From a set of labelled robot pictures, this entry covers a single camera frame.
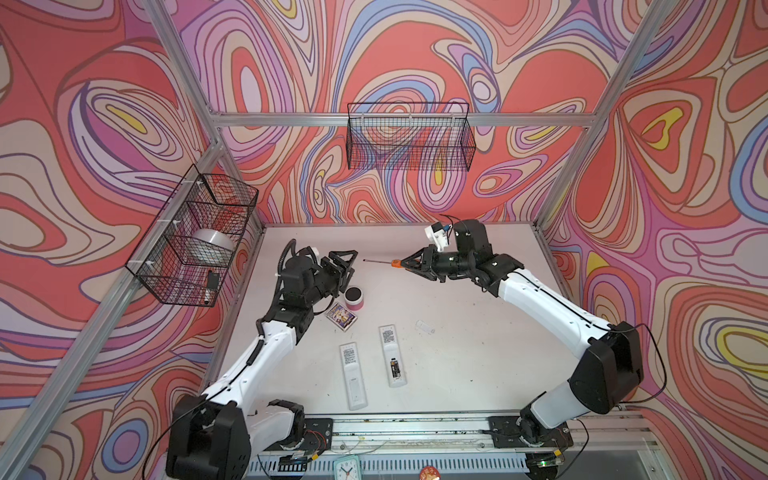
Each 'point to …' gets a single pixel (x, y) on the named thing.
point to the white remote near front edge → (353, 376)
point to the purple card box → (341, 317)
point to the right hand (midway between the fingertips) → (406, 271)
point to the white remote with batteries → (392, 356)
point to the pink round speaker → (354, 298)
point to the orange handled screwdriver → (395, 263)
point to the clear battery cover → (424, 326)
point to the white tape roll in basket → (212, 246)
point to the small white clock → (347, 468)
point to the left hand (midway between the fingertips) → (360, 258)
